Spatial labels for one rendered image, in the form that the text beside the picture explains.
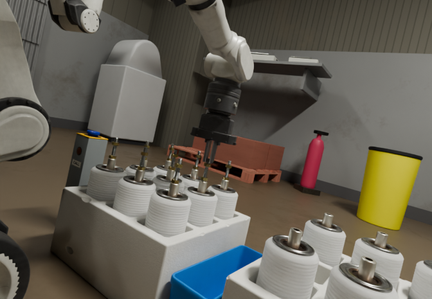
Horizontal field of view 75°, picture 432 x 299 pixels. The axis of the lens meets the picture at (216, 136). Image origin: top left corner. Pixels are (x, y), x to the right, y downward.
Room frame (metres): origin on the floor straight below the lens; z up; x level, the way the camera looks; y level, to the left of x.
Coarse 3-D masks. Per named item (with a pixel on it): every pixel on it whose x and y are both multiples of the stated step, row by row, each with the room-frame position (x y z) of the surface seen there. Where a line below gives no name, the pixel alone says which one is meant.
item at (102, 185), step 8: (96, 168) 0.75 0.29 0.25; (96, 176) 0.73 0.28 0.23; (104, 176) 0.73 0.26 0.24; (112, 176) 0.74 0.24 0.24; (120, 176) 0.75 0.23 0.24; (88, 184) 0.75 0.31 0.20; (96, 184) 0.73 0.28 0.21; (104, 184) 0.73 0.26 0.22; (112, 184) 0.74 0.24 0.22; (88, 192) 0.74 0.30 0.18; (96, 192) 0.73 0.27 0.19; (104, 192) 0.73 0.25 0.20; (112, 192) 0.75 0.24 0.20; (104, 200) 0.74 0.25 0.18
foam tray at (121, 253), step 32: (64, 192) 0.75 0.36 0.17; (64, 224) 0.73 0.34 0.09; (96, 224) 0.66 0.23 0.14; (128, 224) 0.61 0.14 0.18; (224, 224) 0.75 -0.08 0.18; (64, 256) 0.72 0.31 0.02; (96, 256) 0.65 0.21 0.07; (128, 256) 0.60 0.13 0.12; (160, 256) 0.55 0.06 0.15; (192, 256) 0.63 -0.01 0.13; (96, 288) 0.64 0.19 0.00; (128, 288) 0.59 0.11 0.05; (160, 288) 0.55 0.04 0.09
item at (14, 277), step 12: (0, 240) 0.42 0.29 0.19; (12, 240) 0.45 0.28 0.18; (0, 252) 0.43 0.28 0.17; (12, 252) 0.44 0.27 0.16; (0, 264) 0.44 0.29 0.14; (12, 264) 0.44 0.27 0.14; (24, 264) 0.46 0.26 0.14; (0, 276) 0.44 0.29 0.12; (12, 276) 0.45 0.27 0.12; (24, 276) 0.46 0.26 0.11; (0, 288) 0.45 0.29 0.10; (12, 288) 0.45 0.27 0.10; (24, 288) 0.46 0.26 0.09
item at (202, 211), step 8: (184, 192) 0.73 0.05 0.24; (192, 200) 0.71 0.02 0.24; (200, 200) 0.70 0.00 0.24; (208, 200) 0.71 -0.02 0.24; (216, 200) 0.73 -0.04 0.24; (192, 208) 0.71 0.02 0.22; (200, 208) 0.70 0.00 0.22; (208, 208) 0.71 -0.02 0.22; (192, 216) 0.70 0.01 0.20; (200, 216) 0.70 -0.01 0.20; (208, 216) 0.72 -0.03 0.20; (192, 224) 0.70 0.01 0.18; (200, 224) 0.71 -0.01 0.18; (208, 224) 0.72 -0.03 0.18
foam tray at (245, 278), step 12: (252, 264) 0.55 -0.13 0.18; (324, 264) 0.63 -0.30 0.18; (228, 276) 0.49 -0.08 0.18; (240, 276) 0.49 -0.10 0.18; (252, 276) 0.51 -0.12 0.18; (324, 276) 0.62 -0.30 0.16; (228, 288) 0.48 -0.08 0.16; (240, 288) 0.47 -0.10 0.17; (252, 288) 0.46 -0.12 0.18; (312, 288) 0.52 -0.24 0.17; (324, 288) 0.52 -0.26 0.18; (408, 288) 0.62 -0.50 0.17
